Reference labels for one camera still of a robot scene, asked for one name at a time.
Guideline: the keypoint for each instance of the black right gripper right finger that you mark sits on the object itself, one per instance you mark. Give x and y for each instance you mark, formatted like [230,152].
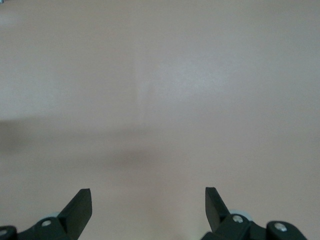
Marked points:
[217,215]

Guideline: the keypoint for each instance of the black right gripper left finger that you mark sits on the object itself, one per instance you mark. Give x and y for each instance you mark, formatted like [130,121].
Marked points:
[75,215]

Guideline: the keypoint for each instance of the brown table mat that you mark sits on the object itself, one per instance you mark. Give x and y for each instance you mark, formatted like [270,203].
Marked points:
[160,75]

